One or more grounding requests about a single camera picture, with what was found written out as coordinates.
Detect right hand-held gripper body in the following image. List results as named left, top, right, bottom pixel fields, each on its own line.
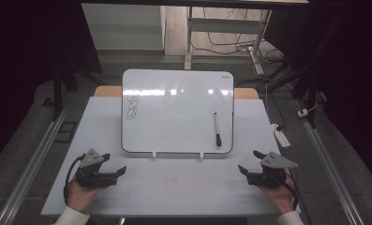
left=246, top=151, right=299, bottom=188

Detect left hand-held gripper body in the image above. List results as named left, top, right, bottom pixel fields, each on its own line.
left=75, top=148, right=119, bottom=188

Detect person's left hand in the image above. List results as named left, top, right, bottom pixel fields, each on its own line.
left=66, top=180, right=109, bottom=214

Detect person's right hand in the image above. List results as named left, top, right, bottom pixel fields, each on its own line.
left=258, top=169, right=301, bottom=216

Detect black and white marker pen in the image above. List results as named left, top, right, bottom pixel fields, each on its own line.
left=213, top=112, right=223, bottom=148

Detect wooden board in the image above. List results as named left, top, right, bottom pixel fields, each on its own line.
left=93, top=85, right=260, bottom=100

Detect white whiteboard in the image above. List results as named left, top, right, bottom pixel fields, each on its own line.
left=121, top=68, right=235, bottom=155

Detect black metal stand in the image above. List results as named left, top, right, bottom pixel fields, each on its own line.
left=42, top=60, right=97, bottom=122
left=290, top=62, right=323, bottom=129

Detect white panel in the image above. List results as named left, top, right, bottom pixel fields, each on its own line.
left=81, top=3, right=167, bottom=52

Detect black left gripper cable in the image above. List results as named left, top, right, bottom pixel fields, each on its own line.
left=63, top=154, right=85, bottom=204

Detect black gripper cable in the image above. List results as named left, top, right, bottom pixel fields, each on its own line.
left=63, top=154, right=85, bottom=204
left=282, top=172, right=313, bottom=225

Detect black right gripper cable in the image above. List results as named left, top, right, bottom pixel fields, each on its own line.
left=282, top=172, right=313, bottom=225

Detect aluminium rail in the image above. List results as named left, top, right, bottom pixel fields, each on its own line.
left=0, top=93, right=77, bottom=225
left=294, top=97, right=365, bottom=225

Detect black floor cables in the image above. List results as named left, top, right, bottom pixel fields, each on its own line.
left=191, top=7, right=288, bottom=64

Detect white metal desk frame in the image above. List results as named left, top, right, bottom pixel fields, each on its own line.
left=184, top=6, right=273, bottom=76

